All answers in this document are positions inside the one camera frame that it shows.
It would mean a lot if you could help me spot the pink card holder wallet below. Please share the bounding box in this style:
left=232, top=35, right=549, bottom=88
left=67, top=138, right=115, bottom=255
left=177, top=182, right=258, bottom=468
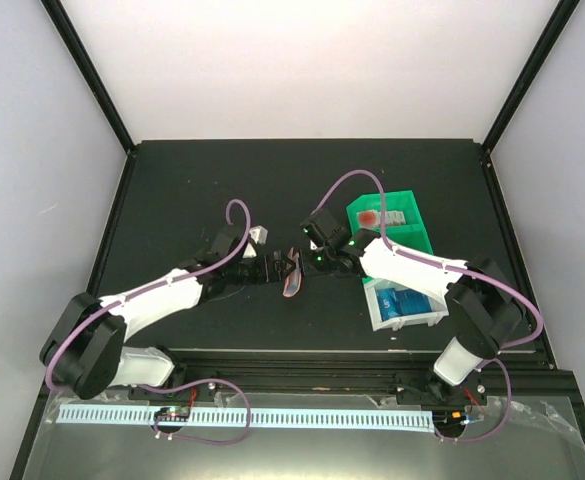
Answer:
left=283, top=248, right=303, bottom=298

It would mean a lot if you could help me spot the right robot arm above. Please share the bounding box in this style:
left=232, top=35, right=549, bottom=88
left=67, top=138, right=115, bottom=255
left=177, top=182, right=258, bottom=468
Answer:
left=301, top=209, right=531, bottom=403

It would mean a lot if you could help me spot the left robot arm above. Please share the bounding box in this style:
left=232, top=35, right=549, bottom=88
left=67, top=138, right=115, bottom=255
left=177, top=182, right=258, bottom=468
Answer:
left=40, top=225, right=301, bottom=400

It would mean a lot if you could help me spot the red white cards stack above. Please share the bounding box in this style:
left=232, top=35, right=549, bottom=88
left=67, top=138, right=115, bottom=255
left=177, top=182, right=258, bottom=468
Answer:
left=356, top=209, right=407, bottom=229

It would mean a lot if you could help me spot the blue cards stack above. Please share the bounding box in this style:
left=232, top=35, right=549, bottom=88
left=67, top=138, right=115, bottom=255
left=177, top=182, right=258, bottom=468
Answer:
left=376, top=288, right=432, bottom=322

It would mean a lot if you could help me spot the white storage bin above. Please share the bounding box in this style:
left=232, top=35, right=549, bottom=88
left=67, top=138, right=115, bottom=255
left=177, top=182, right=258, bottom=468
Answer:
left=363, top=279, right=448, bottom=331

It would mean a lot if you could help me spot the green storage bin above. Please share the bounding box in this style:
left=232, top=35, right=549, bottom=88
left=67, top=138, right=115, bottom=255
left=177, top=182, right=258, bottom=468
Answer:
left=346, top=190, right=433, bottom=254

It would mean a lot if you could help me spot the small circuit board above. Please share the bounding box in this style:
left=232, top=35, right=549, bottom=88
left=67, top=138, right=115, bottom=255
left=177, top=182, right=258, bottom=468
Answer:
left=154, top=406, right=191, bottom=422

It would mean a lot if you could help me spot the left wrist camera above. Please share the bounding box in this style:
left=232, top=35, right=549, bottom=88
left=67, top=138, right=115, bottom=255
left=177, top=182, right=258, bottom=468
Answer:
left=243, top=226, right=268, bottom=258

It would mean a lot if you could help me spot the light blue slotted cable duct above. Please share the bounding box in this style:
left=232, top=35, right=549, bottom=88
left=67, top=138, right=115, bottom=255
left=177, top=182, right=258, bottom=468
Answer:
left=56, top=404, right=434, bottom=433

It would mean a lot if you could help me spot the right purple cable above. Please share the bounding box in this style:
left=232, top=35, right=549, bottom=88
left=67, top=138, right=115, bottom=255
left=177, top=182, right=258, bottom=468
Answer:
left=309, top=169, right=545, bottom=445

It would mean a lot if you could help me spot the black aluminium rail frame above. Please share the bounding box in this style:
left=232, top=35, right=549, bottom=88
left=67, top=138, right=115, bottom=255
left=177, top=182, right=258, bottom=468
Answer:
left=46, top=349, right=585, bottom=401

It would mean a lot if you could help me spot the left frame post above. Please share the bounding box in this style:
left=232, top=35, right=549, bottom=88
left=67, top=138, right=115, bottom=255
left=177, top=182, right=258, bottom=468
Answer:
left=40, top=0, right=136, bottom=154

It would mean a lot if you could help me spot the frame post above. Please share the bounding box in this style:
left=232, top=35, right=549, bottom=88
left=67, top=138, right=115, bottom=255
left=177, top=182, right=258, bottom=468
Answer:
left=482, top=0, right=580, bottom=153
left=40, top=0, right=136, bottom=154

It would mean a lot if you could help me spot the right frame post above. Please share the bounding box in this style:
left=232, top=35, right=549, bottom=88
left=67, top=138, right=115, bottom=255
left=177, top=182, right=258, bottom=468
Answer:
left=482, top=0, right=580, bottom=153

